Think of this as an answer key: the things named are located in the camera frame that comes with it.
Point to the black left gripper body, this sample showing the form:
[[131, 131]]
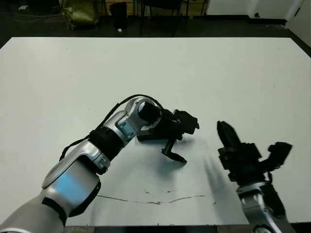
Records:
[[167, 126]]

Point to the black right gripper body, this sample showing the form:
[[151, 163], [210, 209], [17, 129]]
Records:
[[243, 162]]

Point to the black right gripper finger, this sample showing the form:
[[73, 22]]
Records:
[[233, 137], [224, 134]]

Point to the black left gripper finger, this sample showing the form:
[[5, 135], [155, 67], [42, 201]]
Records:
[[170, 153]]

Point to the black box lid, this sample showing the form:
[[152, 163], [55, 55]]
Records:
[[145, 138]]

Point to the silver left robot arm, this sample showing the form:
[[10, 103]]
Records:
[[73, 182]]

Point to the tall black bin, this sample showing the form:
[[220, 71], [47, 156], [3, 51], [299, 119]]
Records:
[[119, 15]]

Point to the black office chair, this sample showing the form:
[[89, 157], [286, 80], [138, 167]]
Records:
[[162, 3]]

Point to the yellow-green bag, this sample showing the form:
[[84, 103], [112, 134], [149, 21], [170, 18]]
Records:
[[80, 13]]

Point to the white paper sheet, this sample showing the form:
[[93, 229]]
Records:
[[23, 7]]

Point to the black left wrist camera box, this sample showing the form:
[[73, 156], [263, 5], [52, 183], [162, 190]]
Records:
[[188, 121]]

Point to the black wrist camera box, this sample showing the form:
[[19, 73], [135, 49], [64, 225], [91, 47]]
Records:
[[280, 151], [188, 121]]

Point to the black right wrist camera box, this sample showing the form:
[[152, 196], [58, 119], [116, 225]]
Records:
[[280, 151]]

